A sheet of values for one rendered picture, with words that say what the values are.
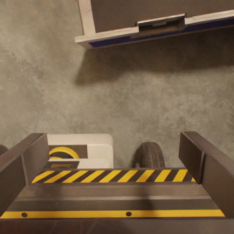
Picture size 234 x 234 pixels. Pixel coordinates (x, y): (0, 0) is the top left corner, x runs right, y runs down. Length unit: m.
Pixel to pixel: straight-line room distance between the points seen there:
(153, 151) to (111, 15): 0.39
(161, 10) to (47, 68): 0.36
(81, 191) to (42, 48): 0.43
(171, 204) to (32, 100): 0.49
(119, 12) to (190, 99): 0.33
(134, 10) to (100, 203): 0.47
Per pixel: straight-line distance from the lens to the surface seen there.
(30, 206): 0.32
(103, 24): 0.53
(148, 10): 0.54
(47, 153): 0.17
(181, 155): 0.16
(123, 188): 0.27
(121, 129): 0.56
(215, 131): 0.66
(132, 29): 0.40
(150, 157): 0.46
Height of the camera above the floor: 0.53
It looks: 75 degrees down
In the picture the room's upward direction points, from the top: 180 degrees clockwise
